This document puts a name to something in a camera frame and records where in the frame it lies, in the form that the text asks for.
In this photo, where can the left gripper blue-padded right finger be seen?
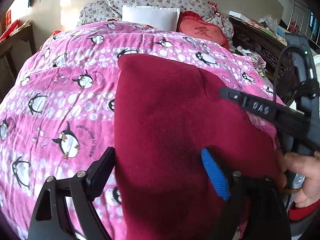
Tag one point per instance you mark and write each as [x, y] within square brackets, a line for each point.
[259, 197]

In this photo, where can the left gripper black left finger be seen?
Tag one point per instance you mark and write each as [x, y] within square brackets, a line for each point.
[50, 218]

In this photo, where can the dark red garment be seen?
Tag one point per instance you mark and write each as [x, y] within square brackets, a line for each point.
[166, 112]

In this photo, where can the colourful cartoon cloth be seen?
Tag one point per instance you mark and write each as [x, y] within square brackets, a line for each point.
[258, 62]

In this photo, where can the pink penguin blanket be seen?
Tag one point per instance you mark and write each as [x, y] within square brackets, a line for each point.
[59, 115]

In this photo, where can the dark carved wooden headboard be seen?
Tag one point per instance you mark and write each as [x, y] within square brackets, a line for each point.
[251, 38]

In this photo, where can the dark wooden side table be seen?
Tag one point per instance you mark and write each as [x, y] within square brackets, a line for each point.
[14, 50]

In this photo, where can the red heart-shaped pillow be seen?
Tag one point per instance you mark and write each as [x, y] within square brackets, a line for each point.
[192, 24]

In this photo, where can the white pillow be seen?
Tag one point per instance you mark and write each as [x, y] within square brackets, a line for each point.
[159, 18]

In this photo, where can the floral quilt bundle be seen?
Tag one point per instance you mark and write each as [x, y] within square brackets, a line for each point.
[102, 10]

